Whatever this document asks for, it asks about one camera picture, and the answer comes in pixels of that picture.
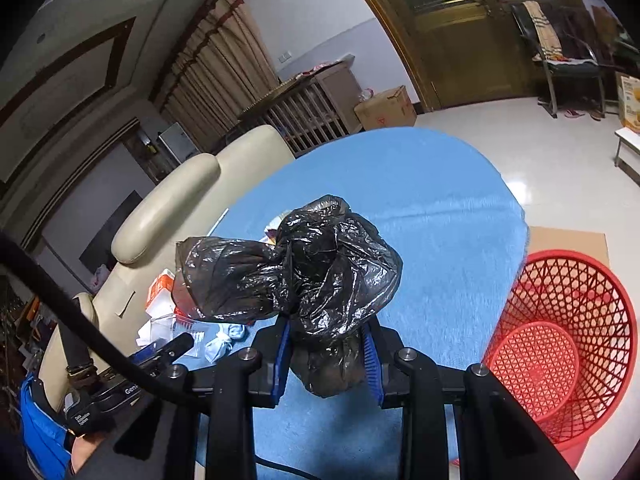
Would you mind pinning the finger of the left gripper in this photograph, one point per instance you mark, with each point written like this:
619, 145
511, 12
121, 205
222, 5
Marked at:
163, 352

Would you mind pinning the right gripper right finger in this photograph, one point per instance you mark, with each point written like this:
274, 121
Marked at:
386, 382

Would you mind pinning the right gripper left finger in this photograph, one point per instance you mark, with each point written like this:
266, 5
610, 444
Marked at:
274, 345

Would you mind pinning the black plastic trash bag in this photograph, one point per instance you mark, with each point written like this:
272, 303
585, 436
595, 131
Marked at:
328, 271

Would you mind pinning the person's left hand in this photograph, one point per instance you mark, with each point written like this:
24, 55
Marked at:
83, 447

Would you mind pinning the orange white tissue box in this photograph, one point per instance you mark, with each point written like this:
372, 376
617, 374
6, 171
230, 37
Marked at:
159, 301

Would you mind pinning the blue round tablecloth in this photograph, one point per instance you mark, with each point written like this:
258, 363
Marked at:
461, 236

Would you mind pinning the beige leather sofa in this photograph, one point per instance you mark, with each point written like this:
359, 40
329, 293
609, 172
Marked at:
187, 203

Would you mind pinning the red plastic mesh basket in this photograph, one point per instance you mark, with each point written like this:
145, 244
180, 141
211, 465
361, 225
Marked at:
565, 345

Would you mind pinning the brown cardboard box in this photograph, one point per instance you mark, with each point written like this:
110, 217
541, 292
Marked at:
388, 109

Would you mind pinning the wooden slatted cabinet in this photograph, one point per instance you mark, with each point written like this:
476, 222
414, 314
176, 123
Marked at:
310, 109

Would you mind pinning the beige curtain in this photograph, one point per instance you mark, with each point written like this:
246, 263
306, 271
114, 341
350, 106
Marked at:
218, 68

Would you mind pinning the wooden double door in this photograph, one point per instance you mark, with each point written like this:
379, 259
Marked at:
459, 52

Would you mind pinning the metal chair with clothes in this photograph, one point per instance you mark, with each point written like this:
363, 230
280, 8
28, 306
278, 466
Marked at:
560, 53

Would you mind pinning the yellow printed carton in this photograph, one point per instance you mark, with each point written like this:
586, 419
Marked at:
628, 90

